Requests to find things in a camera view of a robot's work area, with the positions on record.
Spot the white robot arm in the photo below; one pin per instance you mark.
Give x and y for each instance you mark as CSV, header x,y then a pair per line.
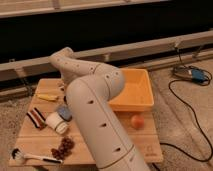
x,y
89,86

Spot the yellow plastic tray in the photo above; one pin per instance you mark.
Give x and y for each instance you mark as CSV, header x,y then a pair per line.
x,y
137,95

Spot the striped folded towel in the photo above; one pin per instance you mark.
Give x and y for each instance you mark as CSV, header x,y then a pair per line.
x,y
37,118

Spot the orange peach fruit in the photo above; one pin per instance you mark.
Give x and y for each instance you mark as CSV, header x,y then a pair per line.
x,y
137,122

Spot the blue grey sponge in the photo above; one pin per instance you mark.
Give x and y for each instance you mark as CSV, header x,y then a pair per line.
x,y
64,113

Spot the yellow banana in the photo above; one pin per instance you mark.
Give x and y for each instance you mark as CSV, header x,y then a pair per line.
x,y
47,97

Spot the white cup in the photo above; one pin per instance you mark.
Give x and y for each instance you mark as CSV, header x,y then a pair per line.
x,y
55,122

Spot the bunch of dark grapes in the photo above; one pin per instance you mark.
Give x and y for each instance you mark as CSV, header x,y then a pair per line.
x,y
64,149

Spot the wooden table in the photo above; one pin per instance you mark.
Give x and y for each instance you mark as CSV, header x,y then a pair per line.
x,y
35,141

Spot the blue grey power device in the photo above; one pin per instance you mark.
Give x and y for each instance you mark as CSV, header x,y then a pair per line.
x,y
189,73

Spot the white dish brush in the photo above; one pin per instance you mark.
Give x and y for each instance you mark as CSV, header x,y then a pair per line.
x,y
21,157

